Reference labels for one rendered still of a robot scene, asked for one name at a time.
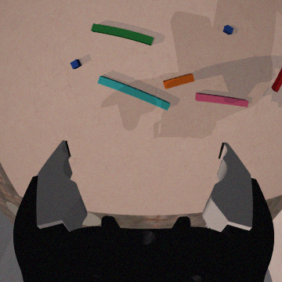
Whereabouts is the orange rod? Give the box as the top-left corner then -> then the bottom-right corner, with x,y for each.
163,74 -> 194,89

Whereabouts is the green rod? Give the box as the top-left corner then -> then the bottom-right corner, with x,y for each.
91,23 -> 154,45

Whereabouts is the small blue cube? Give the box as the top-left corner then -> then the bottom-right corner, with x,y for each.
70,60 -> 81,69
223,25 -> 233,34

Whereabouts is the turquoise rod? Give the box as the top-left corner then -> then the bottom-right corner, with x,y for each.
98,76 -> 170,110

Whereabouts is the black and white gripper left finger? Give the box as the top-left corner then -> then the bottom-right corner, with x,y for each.
13,140 -> 88,282

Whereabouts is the red rod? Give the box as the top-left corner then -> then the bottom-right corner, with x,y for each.
271,68 -> 282,92

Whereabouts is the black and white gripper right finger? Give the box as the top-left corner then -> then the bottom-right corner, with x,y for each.
202,143 -> 274,282

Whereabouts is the pink rod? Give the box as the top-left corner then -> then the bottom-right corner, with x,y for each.
195,92 -> 249,107

